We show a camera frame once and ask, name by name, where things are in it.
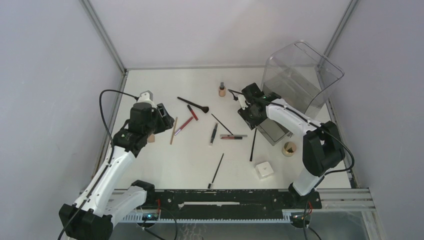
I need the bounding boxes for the gold eyebrow pencil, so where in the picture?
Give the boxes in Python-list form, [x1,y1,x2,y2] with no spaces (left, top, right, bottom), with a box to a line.
[169,117,178,145]

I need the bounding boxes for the black concealer tube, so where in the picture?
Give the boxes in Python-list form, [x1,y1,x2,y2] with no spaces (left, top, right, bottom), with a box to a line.
[209,123,218,146]

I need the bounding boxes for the red lip gloss silver cap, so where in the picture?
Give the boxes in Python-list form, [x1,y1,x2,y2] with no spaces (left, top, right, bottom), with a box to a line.
[173,116,194,136]

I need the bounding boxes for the clear acrylic organizer box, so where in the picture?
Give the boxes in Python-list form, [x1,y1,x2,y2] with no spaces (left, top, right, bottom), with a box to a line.
[256,40,345,147]

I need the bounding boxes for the black makeup brush front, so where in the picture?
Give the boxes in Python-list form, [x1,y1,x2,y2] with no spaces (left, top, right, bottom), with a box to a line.
[207,153,225,190]

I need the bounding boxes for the black makeup brush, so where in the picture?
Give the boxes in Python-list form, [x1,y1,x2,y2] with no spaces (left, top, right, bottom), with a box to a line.
[249,128,257,162]
[207,153,225,190]

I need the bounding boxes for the red lip gloss black cap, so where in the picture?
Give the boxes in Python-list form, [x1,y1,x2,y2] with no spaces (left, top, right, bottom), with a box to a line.
[187,104,199,121]

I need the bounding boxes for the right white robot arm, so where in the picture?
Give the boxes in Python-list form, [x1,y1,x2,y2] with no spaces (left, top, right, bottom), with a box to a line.
[231,83,354,208]

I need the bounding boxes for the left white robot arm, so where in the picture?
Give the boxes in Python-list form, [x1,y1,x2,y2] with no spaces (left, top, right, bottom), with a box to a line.
[58,101,175,240]

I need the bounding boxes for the black makeup brush right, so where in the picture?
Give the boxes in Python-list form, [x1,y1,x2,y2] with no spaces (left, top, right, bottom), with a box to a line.
[249,128,257,162]

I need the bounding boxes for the square foundation bottle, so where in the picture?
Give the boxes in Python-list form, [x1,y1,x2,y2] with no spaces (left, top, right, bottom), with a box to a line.
[147,134,155,143]

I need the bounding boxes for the thin black liner pencil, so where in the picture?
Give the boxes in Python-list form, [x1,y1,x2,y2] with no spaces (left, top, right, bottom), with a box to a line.
[211,113,233,135]

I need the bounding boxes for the foundation bottle with pump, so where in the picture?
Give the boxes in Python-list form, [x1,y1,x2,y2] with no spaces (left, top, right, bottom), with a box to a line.
[218,82,226,97]

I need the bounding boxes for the silver and red lip pencils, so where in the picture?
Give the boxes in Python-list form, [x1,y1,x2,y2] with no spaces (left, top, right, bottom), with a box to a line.
[220,134,248,140]

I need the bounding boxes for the gold round jar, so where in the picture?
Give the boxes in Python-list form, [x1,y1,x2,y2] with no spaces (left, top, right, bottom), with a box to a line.
[281,141,297,157]

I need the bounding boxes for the black powder brush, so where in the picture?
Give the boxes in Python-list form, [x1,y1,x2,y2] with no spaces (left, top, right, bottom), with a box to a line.
[177,96,210,114]

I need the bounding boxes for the white cube box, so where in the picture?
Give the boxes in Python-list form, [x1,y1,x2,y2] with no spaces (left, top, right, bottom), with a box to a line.
[254,161,274,180]

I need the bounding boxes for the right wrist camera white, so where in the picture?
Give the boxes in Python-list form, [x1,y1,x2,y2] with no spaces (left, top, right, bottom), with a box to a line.
[238,97,249,110]

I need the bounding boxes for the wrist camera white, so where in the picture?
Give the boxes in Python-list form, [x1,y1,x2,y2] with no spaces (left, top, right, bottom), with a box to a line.
[238,97,249,110]
[136,90,157,108]

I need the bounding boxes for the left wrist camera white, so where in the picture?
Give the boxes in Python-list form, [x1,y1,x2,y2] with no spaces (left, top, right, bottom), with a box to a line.
[136,90,157,108]

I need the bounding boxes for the black mounting rail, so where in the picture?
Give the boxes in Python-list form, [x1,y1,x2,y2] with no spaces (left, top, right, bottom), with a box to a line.
[142,189,323,221]

